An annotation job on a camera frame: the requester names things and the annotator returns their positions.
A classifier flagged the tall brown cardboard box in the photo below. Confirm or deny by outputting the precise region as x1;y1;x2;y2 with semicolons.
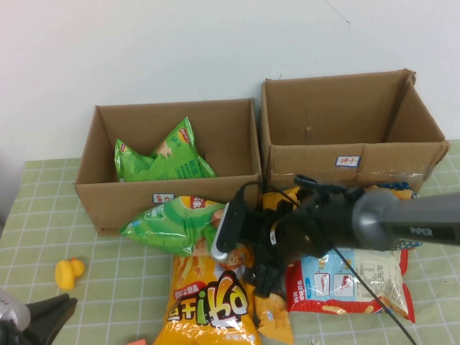
259;68;451;195

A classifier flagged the green Lay's chip bag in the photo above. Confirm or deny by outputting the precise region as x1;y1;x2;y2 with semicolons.
120;195;231;257

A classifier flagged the red white shrimp stick bag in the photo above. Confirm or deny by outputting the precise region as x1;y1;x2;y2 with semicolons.
285;246;415;323

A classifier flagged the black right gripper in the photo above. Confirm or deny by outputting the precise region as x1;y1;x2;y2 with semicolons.
239;204;324;299

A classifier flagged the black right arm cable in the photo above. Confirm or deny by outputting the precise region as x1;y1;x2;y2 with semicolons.
235;174;416;345

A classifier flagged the yellow rubber duck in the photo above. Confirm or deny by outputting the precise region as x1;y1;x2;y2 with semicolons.
54;257;86;290

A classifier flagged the small yellow snack packet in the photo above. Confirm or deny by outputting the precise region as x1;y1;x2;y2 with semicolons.
254;293;294;345
261;186;301;216

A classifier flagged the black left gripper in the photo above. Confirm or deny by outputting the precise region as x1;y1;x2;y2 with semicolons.
0;293;78;345

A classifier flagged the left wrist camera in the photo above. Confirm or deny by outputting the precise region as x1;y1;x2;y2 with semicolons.
0;289;32;324

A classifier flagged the large orange chip bag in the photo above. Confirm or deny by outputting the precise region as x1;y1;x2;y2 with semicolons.
152;244;260;345

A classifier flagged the low brown cardboard box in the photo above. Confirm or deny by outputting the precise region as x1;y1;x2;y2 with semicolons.
73;97;263;241

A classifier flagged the green chip bag with barcode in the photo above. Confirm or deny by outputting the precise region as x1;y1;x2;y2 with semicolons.
114;116;217;183

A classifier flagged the black Vikar shrimp chip bag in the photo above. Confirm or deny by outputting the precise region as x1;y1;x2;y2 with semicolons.
362;181;424;252

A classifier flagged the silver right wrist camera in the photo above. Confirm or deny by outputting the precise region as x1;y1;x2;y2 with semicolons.
210;202;249;263

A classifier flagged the green checked tablecloth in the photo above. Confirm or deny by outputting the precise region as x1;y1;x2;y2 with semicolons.
0;139;460;345

